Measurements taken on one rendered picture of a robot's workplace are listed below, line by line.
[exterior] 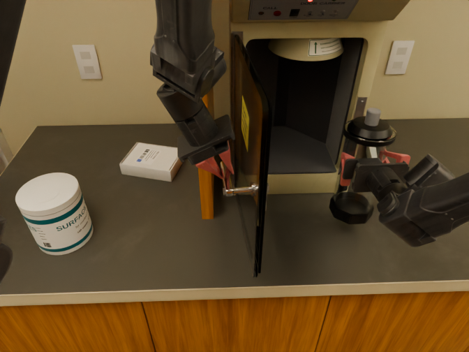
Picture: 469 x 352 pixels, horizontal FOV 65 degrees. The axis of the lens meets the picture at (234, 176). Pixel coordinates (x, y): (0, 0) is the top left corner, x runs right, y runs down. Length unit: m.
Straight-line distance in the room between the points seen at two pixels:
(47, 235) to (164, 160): 0.39
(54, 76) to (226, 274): 0.91
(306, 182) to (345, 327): 0.40
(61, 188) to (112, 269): 0.21
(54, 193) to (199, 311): 0.44
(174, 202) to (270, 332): 0.43
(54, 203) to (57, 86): 0.64
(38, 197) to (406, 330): 0.99
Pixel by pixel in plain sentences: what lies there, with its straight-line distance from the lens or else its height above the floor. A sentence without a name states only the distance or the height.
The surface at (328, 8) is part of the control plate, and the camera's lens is 0.75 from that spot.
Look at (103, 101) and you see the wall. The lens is 1.40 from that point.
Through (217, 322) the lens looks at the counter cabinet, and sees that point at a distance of 1.00.
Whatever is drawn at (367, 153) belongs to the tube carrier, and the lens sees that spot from 0.81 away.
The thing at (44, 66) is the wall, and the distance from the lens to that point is 1.41.
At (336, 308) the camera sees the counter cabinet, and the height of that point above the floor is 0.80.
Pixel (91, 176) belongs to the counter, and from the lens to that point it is 1.17.
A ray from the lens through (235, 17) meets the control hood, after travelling 0.75.
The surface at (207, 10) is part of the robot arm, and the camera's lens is 0.45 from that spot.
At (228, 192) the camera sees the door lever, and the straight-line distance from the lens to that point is 0.63.
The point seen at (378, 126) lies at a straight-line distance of 0.82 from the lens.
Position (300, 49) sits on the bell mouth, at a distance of 0.85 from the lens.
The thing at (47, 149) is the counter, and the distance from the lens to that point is 1.34.
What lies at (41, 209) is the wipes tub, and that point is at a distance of 0.87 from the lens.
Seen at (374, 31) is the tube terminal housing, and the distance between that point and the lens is 0.86.
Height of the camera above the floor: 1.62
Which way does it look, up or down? 39 degrees down
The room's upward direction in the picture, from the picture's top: straight up
